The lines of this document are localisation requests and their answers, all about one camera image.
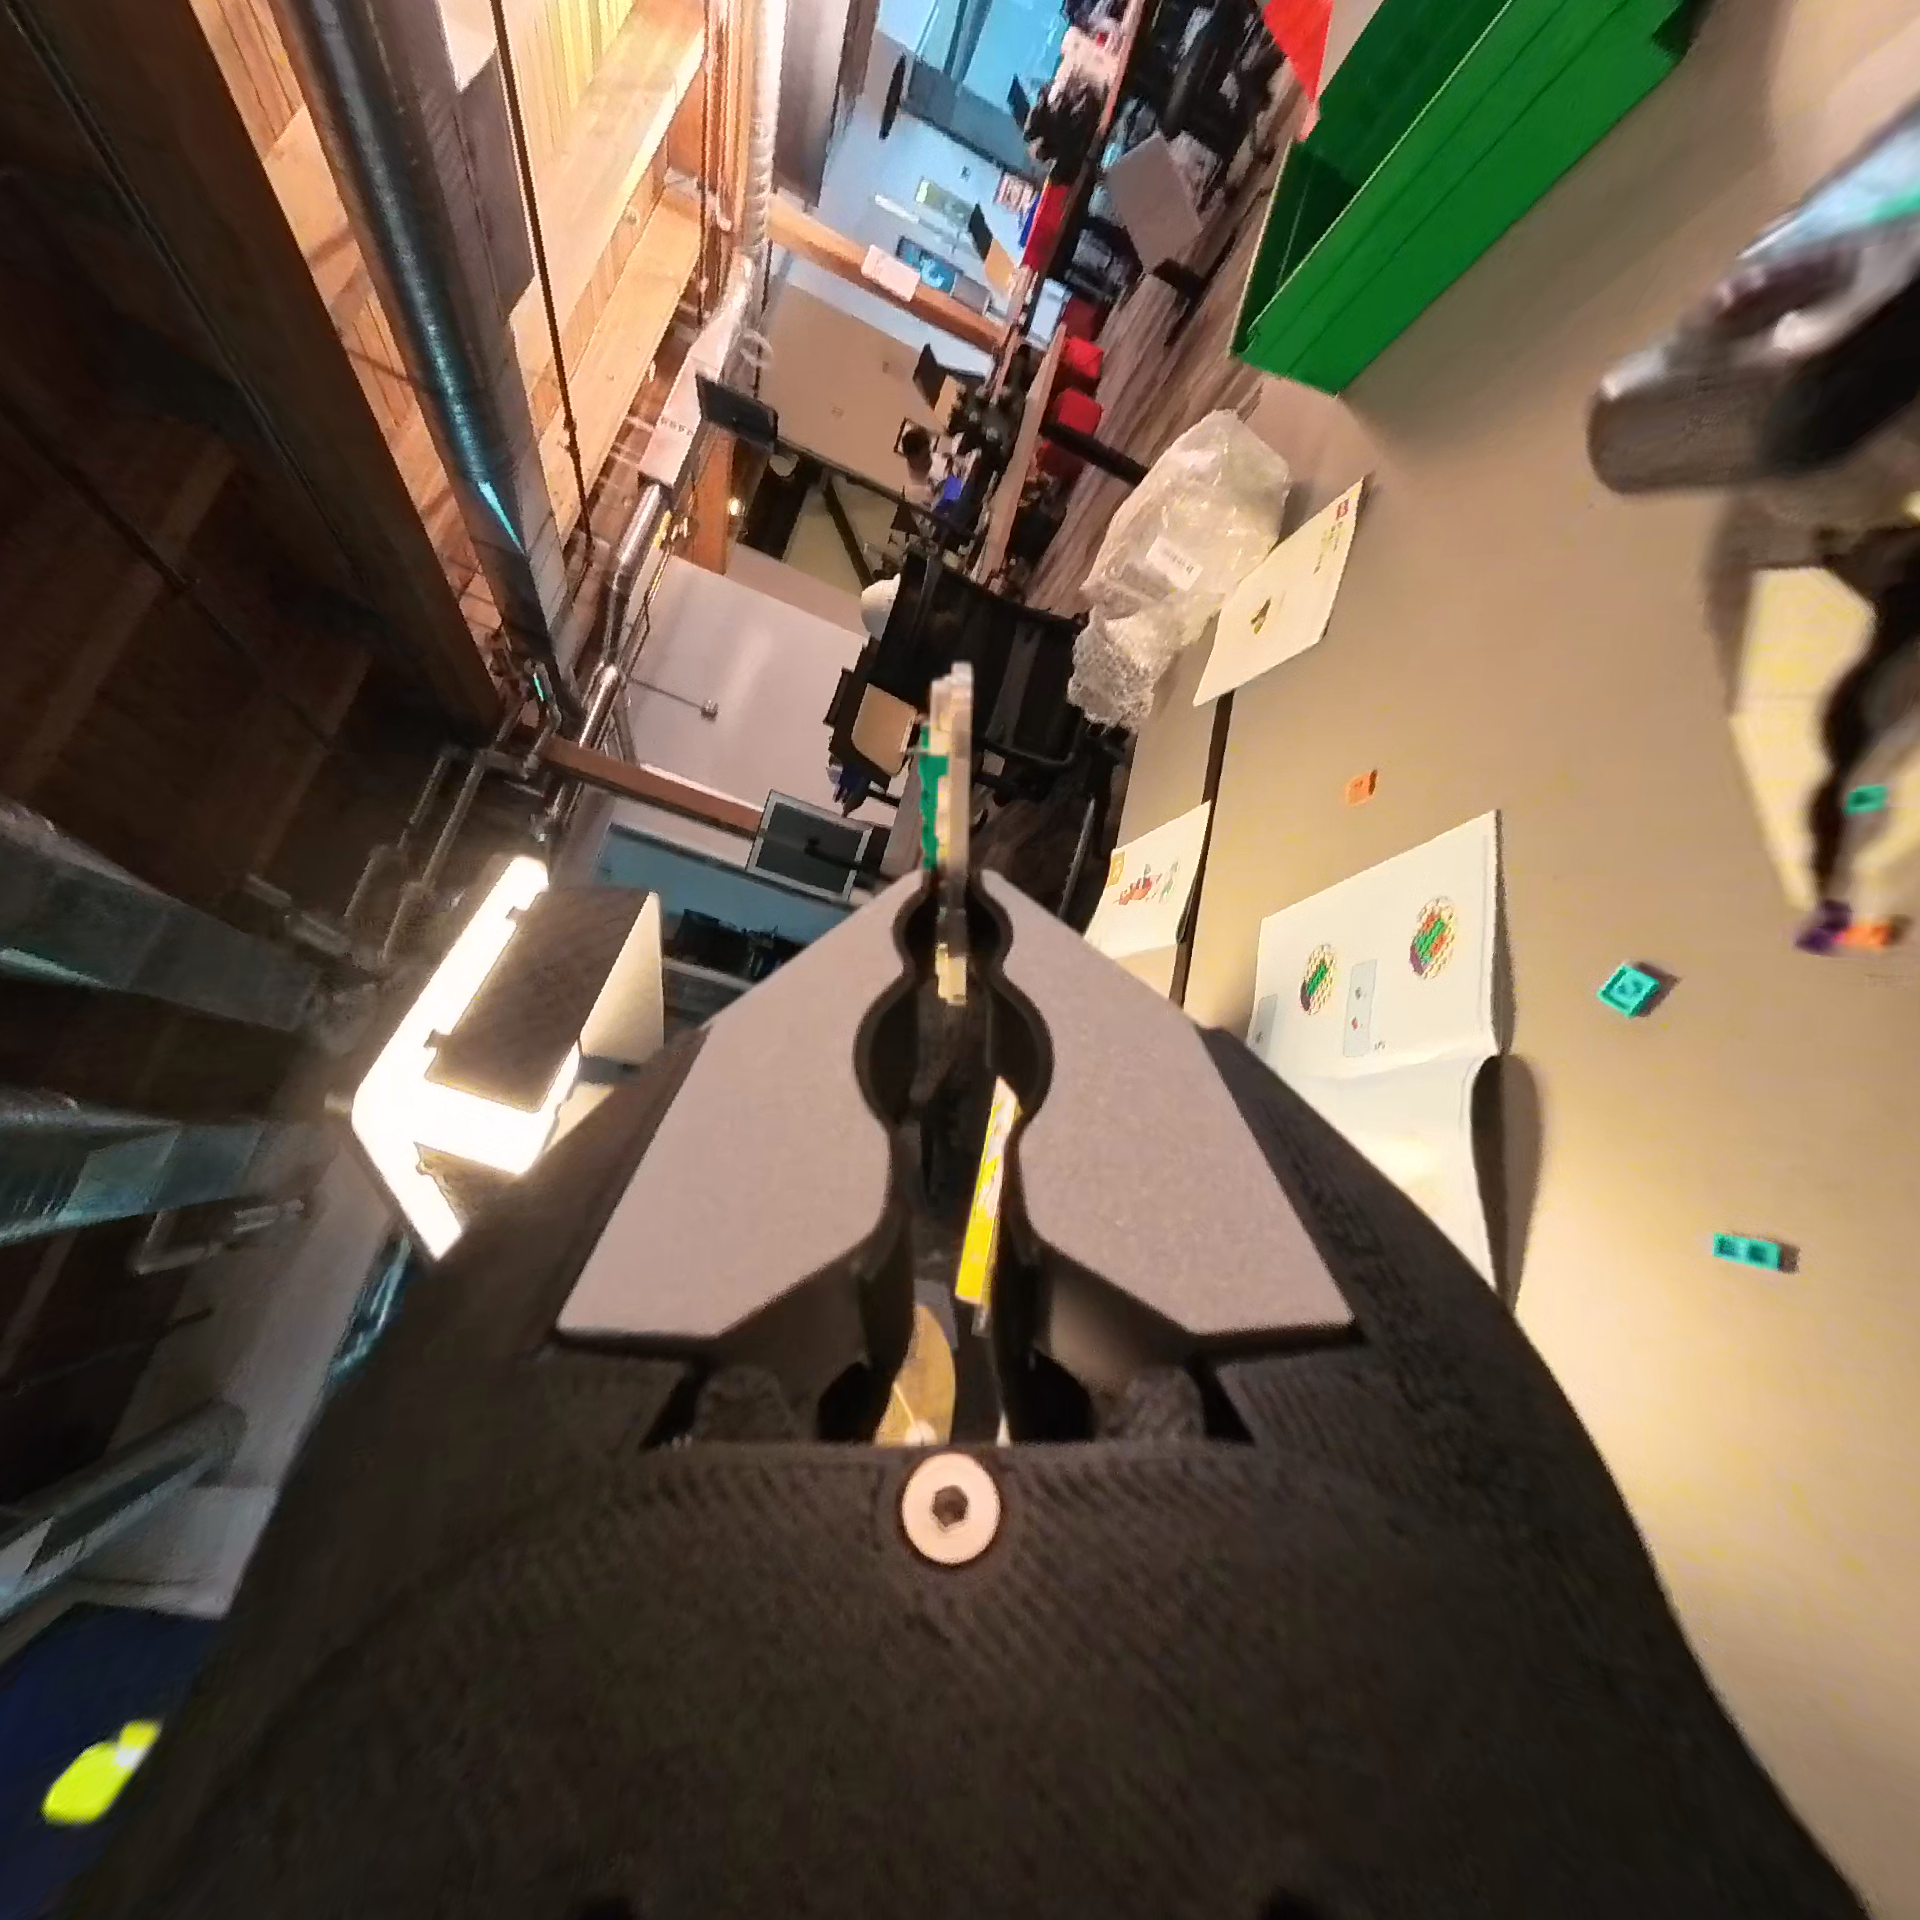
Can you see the red stool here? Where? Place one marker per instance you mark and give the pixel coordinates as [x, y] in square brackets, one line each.
[1051, 223]
[1071, 399]

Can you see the green lego plate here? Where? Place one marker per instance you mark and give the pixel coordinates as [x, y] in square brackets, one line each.
[934, 793]

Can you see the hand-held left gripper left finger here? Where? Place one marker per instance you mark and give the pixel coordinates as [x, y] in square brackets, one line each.
[734, 1185]

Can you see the bright white lamp panel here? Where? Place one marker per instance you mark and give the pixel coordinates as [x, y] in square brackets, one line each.
[480, 1051]

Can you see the wooden side table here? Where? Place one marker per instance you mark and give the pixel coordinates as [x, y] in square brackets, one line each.
[917, 1389]

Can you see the ribbed metal duct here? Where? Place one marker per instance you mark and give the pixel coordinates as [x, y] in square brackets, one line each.
[436, 300]

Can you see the clear plastic bag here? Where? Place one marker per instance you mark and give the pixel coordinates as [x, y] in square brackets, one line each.
[1185, 555]

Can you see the teal lego jumper plate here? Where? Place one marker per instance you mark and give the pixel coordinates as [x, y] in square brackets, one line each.
[1630, 992]

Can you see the purple curved lego slope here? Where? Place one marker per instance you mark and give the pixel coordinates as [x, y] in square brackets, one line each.
[1821, 932]

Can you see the orange lego plate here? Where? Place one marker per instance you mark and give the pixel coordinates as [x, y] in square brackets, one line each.
[1867, 934]

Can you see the open instruction booklet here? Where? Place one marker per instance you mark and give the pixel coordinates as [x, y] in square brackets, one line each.
[1395, 1051]

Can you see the black cabinet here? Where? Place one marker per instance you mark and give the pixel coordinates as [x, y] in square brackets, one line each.
[991, 675]

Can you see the grey square board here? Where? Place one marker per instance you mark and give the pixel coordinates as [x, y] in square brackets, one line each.
[1155, 193]

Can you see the thin paper leaflet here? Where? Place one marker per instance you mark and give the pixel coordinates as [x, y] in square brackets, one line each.
[1280, 602]

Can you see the colourful lego box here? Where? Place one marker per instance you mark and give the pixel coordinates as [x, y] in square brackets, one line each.
[982, 1202]

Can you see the green plastic bin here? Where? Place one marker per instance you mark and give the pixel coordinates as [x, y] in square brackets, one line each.
[1425, 193]

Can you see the closed instruction booklet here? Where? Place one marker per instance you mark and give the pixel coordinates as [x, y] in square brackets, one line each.
[1147, 885]

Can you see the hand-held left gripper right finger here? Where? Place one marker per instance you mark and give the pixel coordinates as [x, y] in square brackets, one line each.
[1185, 1185]

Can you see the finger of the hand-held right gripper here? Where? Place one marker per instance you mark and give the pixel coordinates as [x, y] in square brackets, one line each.
[1791, 720]
[1897, 842]

